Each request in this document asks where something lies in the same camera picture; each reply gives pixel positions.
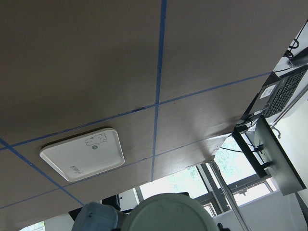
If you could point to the pale green cup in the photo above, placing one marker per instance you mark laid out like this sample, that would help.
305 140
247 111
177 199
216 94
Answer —
169 212

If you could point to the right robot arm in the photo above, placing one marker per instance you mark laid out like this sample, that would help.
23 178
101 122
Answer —
98 217

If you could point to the cream rabbit tray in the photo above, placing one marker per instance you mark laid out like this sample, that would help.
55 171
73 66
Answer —
85 155

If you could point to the black power adapter box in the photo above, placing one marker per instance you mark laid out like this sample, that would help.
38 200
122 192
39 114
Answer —
261 99

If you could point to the black monitor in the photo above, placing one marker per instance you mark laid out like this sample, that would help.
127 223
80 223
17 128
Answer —
269 154

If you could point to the black keyboard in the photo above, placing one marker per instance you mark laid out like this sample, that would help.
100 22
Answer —
284 91

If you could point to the aluminium frame post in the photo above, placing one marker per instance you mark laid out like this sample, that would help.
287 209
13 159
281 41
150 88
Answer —
229 195

